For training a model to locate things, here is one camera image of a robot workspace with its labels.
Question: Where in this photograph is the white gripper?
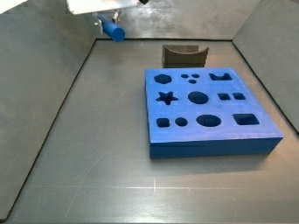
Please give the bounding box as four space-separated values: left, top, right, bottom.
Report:
66 0 149 35

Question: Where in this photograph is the blue cylinder peg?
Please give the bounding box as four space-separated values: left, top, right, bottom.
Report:
97 15 125 42

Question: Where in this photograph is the dark curved cradle holder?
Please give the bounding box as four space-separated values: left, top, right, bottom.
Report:
162 45 209 68

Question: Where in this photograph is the blue shape sorter block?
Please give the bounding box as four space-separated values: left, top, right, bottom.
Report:
144 67 283 158

